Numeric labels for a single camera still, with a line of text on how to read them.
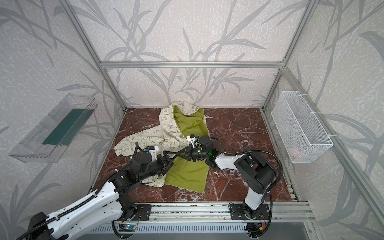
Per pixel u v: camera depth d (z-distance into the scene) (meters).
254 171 0.47
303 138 0.61
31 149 0.59
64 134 0.60
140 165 0.55
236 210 0.74
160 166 0.66
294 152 0.72
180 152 0.79
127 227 0.71
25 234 0.39
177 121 1.05
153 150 0.72
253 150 0.52
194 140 0.81
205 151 0.70
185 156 0.74
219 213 0.75
